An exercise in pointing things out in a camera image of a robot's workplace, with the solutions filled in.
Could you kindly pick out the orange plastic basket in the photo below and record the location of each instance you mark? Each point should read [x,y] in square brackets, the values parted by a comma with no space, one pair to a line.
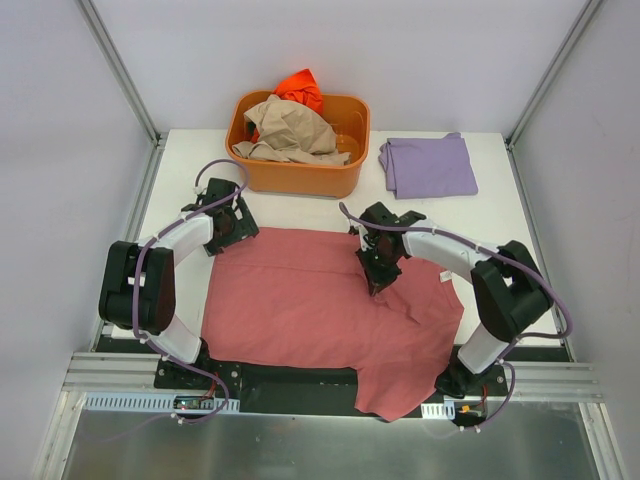
[349,116]

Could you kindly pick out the right white cable duct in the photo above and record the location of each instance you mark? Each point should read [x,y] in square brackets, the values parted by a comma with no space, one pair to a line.
[445,410]

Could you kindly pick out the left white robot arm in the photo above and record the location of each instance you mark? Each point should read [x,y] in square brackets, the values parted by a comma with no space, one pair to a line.
[138,288]

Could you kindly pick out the pink t-shirt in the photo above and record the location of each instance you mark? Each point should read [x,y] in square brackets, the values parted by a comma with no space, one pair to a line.
[299,298]

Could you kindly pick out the right aluminium frame post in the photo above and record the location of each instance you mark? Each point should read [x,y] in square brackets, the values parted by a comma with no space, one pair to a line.
[576,32]

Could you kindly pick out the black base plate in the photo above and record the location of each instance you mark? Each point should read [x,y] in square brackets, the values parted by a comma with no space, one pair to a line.
[284,390]

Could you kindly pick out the aluminium frame post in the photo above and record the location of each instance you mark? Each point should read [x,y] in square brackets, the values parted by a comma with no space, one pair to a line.
[110,52]
[576,32]

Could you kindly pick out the folded purple t-shirt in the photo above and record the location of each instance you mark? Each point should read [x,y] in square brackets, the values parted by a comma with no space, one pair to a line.
[425,168]

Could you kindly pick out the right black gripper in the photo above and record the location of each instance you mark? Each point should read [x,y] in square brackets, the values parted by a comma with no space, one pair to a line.
[379,273]

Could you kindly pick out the aluminium frame rail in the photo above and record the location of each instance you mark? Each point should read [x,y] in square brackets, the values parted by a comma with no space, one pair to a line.
[111,372]

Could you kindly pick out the beige t-shirt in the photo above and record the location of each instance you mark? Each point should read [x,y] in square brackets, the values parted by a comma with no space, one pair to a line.
[290,132]

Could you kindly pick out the left white cable duct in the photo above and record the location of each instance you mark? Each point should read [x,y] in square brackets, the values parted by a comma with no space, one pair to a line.
[159,403]

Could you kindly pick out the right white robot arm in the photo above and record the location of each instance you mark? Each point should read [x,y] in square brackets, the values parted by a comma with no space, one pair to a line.
[509,291]

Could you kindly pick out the left aluminium frame post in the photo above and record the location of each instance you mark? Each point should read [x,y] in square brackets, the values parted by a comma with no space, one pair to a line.
[110,52]

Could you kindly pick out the orange t-shirt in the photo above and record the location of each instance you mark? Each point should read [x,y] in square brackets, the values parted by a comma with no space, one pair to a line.
[301,87]

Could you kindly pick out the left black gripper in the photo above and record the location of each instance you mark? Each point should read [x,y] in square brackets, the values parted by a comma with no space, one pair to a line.
[244,220]

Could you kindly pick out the white cable duct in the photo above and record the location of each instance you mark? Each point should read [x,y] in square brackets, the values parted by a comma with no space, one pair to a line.
[159,403]
[445,410]

